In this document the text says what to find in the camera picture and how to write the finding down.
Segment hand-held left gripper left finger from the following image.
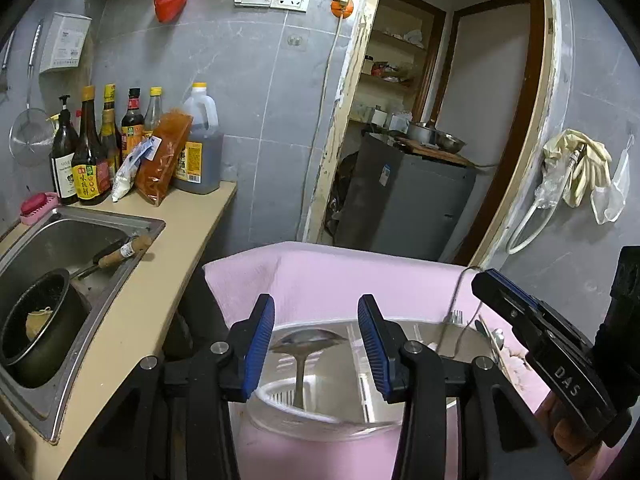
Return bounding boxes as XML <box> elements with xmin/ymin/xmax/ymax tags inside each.
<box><xmin>60</xmin><ymin>292</ymin><xmax>277</xmax><ymax>480</ymax></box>

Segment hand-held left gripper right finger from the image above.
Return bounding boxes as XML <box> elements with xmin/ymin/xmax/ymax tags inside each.
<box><xmin>356</xmin><ymin>294</ymin><xmax>576</xmax><ymax>480</ymax></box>

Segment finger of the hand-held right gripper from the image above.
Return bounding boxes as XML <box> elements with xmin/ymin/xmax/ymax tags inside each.
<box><xmin>471</xmin><ymin>269</ymin><xmax>557</xmax><ymax>358</ymax></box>

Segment metal ladle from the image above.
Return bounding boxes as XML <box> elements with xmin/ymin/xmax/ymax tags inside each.
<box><xmin>270</xmin><ymin>327</ymin><xmax>347</xmax><ymax>411</ymax></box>

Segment white slotted utensil holder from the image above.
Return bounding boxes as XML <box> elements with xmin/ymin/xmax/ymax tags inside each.
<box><xmin>242</xmin><ymin>320</ymin><xmax>503</xmax><ymax>442</ymax></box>

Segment person's right hand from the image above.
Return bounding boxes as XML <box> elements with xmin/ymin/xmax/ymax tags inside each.
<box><xmin>537</xmin><ymin>391</ymin><xmax>602</xmax><ymax>466</ymax></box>

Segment pink floral cloth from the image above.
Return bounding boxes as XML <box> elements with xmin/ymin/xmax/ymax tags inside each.
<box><xmin>202</xmin><ymin>241</ymin><xmax>553</xmax><ymax>480</ymax></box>

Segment grey cabinet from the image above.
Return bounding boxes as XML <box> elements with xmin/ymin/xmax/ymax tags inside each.
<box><xmin>333</xmin><ymin>132</ymin><xmax>477</xmax><ymax>264</ymax></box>

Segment clear plastic bag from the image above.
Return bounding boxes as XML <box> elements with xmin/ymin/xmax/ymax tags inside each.
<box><xmin>590</xmin><ymin>152</ymin><xmax>632</xmax><ymax>225</ymax></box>

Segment cream rubber gloves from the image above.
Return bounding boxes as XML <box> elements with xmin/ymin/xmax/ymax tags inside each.
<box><xmin>543</xmin><ymin>129</ymin><xmax>612</xmax><ymax>207</ymax></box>

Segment wooden cutting board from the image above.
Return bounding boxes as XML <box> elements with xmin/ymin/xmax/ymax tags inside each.
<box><xmin>394</xmin><ymin>139</ymin><xmax>475</xmax><ymax>167</ymax></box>

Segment metal bowl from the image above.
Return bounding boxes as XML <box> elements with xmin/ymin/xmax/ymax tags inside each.
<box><xmin>430</xmin><ymin>132</ymin><xmax>467</xmax><ymax>155</ymax></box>

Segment metal pot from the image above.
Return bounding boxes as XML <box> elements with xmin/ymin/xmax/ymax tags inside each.
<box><xmin>406</xmin><ymin>121</ymin><xmax>439</xmax><ymax>144</ymax></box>

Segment large dark liquid jug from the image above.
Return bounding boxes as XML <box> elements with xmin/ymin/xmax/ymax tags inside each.
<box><xmin>172</xmin><ymin>82</ymin><xmax>224</xmax><ymax>195</ymax></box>

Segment red chili packet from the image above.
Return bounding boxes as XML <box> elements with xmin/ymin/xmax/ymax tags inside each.
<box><xmin>135</xmin><ymin>108</ymin><xmax>194</xmax><ymax>207</ymax></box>

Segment black cooking pot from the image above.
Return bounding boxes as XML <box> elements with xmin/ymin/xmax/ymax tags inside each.
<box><xmin>0</xmin><ymin>268</ymin><xmax>92</xmax><ymax>390</ymax></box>

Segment white seasoning packet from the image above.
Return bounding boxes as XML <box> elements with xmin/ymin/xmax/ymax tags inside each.
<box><xmin>111</xmin><ymin>136</ymin><xmax>161</xmax><ymax>204</ymax></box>

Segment stainless steel sink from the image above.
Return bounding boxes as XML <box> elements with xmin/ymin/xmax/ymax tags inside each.
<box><xmin>0</xmin><ymin>205</ymin><xmax>167</xmax><ymax>443</ymax></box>

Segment large soy sauce bottle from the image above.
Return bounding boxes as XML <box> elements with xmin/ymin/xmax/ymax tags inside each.
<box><xmin>71</xmin><ymin>86</ymin><xmax>112</xmax><ymax>206</ymax></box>

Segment red label sauce bottle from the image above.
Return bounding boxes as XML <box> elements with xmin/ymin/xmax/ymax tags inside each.
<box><xmin>121</xmin><ymin>88</ymin><xmax>146</xmax><ymax>162</ymax></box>

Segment clear yellow capped bottle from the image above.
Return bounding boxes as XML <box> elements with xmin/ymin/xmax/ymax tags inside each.
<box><xmin>143</xmin><ymin>87</ymin><xmax>166</xmax><ymax>137</ymax></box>

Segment yellow capped sauce bottle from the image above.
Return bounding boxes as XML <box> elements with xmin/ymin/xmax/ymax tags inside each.
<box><xmin>99</xmin><ymin>84</ymin><xmax>124</xmax><ymax>173</ymax></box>

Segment wooden shelf unit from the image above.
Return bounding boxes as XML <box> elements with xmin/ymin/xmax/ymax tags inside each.
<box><xmin>350</xmin><ymin>0</ymin><xmax>447</xmax><ymax>128</ymax></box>

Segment metal mesh skimmer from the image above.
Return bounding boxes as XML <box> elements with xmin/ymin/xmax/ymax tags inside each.
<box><xmin>9</xmin><ymin>20</ymin><xmax>55</xmax><ymax>167</ymax></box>

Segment thin grey cable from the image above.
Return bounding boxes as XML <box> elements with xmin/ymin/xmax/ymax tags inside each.
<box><xmin>434</xmin><ymin>265</ymin><xmax>482</xmax><ymax>356</ymax></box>

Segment white hose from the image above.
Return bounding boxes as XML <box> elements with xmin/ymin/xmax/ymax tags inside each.
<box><xmin>505</xmin><ymin>149</ymin><xmax>585</xmax><ymax>255</ymax></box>

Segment crumpled clear hose bag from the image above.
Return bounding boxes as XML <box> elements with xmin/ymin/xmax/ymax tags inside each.
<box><xmin>534</xmin><ymin>160</ymin><xmax>569</xmax><ymax>209</ymax></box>

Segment wooden handled kitchen tool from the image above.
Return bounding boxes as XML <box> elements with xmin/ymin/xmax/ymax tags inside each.
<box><xmin>75</xmin><ymin>235</ymin><xmax>153</xmax><ymax>279</ymax></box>

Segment wooden door frame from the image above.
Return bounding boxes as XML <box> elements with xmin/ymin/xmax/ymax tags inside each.
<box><xmin>299</xmin><ymin>0</ymin><xmax>558</xmax><ymax>267</ymax></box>

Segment white power cable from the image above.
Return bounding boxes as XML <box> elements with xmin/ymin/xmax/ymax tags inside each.
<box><xmin>311</xmin><ymin>14</ymin><xmax>347</xmax><ymax>171</ymax></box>

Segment white wall box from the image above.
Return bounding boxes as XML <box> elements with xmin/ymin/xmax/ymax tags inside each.
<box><xmin>39</xmin><ymin>11</ymin><xmax>93</xmax><ymax>74</ymax></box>

